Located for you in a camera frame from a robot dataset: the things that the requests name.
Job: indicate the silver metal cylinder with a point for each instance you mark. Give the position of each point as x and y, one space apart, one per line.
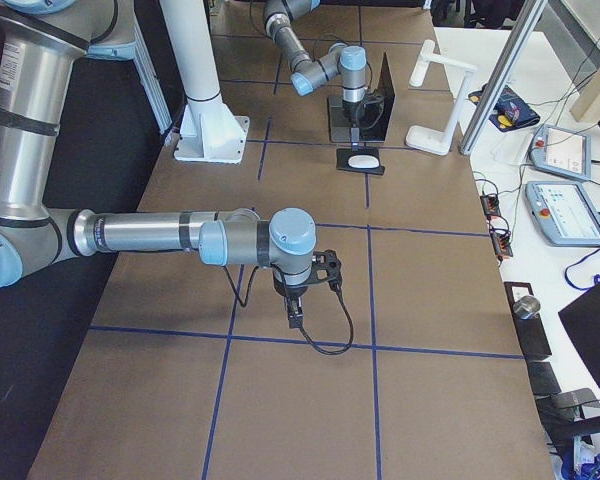
526 307

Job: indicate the far teach pendant tablet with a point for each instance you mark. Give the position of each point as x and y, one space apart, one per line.
561 152

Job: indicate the white computer mouse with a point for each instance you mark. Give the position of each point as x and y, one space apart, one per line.
363 161

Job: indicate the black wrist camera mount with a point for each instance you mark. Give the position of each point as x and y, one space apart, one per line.
373 101
326 268

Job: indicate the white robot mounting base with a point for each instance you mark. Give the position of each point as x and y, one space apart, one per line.
209 131

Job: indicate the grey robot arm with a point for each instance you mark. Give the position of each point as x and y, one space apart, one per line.
307 74
76 150

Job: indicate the aluminium frame post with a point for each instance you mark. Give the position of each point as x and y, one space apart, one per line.
528 18

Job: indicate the navy space print pouch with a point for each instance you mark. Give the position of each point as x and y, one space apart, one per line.
511 112

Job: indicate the black mouse pad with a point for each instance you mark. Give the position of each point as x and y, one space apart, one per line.
343 154

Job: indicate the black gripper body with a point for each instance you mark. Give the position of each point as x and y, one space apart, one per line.
352 115
289 291

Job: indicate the near teach pendant tablet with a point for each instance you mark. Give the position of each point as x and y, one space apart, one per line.
564 213

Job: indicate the black power strip with plugs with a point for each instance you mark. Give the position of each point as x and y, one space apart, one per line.
491 206

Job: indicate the grey laptop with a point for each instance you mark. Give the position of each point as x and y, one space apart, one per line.
374 123

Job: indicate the teach pendant tablet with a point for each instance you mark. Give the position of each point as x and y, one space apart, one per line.
564 213
561 152

